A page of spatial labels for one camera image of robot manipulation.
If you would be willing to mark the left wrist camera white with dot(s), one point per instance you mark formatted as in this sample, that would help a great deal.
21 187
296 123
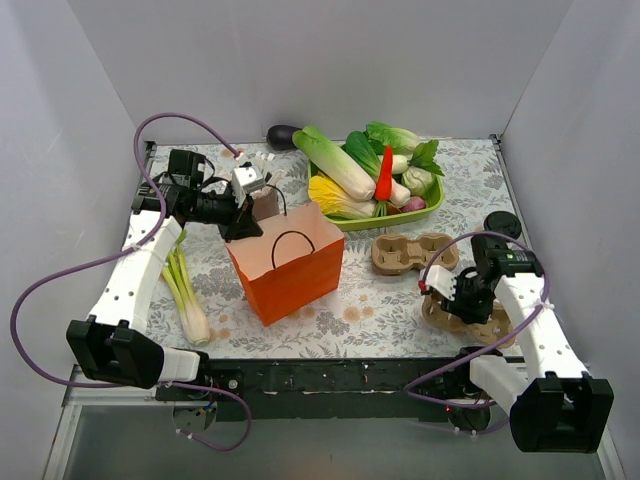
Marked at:
246 180

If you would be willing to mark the grey straw holder cup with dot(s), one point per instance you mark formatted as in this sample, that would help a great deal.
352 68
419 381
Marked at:
265 203

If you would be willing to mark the leafy green herb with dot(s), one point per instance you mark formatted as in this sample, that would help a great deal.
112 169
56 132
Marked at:
424 157

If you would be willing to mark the orange carrot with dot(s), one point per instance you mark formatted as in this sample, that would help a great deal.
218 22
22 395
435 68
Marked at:
384 183

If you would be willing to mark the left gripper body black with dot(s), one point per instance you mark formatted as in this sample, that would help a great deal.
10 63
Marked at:
241 215

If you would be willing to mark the yellow cabbage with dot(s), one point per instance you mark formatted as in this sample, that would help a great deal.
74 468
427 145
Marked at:
335 202

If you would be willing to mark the dark purple eggplant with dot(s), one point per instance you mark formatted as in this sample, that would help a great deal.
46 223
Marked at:
280 137

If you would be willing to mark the bok choy dark green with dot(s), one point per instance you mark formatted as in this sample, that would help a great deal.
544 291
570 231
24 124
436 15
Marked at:
358 148

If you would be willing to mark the green plastic basket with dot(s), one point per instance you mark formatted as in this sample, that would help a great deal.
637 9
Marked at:
390 215

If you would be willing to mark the pale green round cabbage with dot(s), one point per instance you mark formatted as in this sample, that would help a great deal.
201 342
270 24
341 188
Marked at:
418 181

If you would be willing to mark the white radish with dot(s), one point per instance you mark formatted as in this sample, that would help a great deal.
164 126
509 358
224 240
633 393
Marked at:
400 195

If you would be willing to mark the black plastic cup lid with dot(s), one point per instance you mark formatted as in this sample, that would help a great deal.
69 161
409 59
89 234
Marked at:
503 222

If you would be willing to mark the orange paper bag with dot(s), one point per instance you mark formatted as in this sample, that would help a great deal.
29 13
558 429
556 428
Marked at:
296 260

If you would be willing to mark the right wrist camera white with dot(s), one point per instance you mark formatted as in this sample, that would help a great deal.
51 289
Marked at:
439 279

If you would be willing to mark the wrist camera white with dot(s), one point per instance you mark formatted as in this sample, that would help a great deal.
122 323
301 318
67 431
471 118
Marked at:
246 180
439 279

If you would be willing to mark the green celery stalk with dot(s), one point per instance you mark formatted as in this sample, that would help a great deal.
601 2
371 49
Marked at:
175 273

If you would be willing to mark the purple onion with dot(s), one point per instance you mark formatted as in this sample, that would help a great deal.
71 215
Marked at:
415 203

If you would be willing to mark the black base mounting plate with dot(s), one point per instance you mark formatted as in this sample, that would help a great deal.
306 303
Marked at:
337 388

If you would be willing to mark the napa cabbage long green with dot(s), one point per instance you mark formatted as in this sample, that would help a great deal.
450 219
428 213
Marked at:
329 158

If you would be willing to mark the cardboard cup carrier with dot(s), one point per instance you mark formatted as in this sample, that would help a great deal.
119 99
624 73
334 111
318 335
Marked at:
394 254
497 327

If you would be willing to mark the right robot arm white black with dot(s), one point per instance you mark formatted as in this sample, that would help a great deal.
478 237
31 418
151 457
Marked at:
559 407

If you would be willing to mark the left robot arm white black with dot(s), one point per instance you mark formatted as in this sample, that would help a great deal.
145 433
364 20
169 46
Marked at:
111 345

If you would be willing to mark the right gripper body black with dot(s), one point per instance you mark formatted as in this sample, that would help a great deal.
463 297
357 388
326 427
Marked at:
460 298

